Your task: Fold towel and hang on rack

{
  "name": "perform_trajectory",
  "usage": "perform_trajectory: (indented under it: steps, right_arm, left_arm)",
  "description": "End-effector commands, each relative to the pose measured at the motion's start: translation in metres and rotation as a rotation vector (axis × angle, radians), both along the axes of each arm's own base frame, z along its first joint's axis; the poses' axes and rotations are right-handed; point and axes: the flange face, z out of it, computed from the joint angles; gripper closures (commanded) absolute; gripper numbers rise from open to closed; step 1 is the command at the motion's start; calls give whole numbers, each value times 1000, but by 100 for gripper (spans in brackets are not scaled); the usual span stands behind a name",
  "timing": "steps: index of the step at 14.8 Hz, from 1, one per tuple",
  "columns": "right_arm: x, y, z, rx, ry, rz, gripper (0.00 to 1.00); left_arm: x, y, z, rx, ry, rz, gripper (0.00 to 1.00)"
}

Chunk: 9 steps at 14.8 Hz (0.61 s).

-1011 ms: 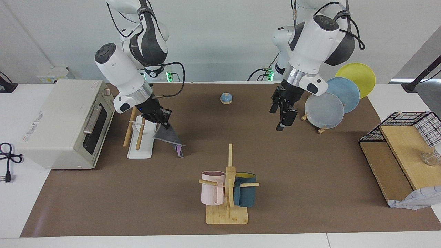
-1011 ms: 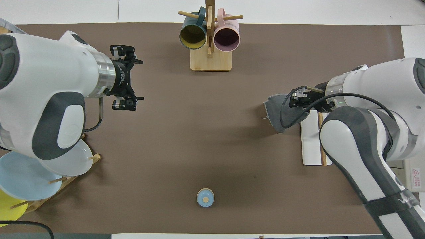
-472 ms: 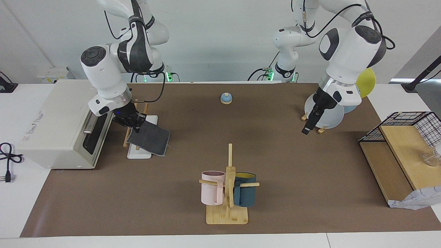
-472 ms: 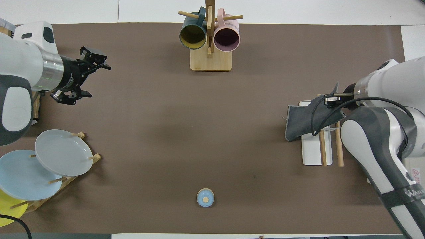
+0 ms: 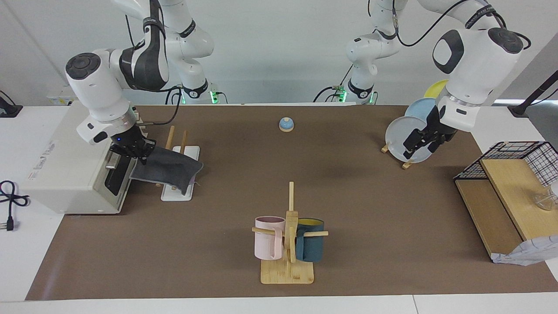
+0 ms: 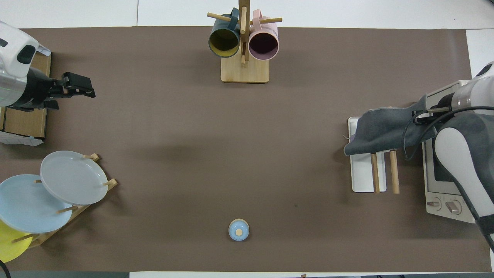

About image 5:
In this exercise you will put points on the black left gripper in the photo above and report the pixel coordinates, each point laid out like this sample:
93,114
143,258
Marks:
431,135

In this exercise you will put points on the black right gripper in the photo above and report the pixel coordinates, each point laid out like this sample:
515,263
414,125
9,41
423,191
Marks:
133,144

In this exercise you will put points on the purple and grey towel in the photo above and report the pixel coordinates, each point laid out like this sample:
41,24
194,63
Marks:
170,168

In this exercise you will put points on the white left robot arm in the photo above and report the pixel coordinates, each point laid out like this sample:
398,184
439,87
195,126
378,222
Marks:
479,65

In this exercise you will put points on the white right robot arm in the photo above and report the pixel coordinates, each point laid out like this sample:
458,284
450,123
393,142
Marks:
100,87

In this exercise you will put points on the white rack with wooden bars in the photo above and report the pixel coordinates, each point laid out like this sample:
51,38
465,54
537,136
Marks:
178,196

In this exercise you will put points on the wooden plate stand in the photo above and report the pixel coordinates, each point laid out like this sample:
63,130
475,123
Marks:
408,165

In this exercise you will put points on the grey plate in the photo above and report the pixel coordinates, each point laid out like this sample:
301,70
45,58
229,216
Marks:
403,133

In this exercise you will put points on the yellow plate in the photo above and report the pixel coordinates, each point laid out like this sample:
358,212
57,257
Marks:
436,89

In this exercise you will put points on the beige toaster oven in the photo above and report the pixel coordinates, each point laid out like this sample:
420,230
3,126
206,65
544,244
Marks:
56,170

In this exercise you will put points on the wooden shelf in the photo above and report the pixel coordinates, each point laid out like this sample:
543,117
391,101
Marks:
505,196

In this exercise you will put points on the brown table mat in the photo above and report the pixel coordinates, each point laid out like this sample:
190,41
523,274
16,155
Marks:
270,174

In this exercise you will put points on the clear glass cup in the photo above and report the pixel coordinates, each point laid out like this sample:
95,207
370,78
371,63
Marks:
547,199

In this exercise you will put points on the small blue bell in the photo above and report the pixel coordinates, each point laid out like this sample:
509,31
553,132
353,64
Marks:
286,125

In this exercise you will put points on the dark teal mug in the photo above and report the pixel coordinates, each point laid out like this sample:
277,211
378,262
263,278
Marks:
311,246

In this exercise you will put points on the pink mug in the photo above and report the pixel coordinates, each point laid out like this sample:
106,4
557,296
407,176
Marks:
267,242

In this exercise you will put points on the wooden mug tree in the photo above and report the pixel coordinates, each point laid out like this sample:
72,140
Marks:
287,272

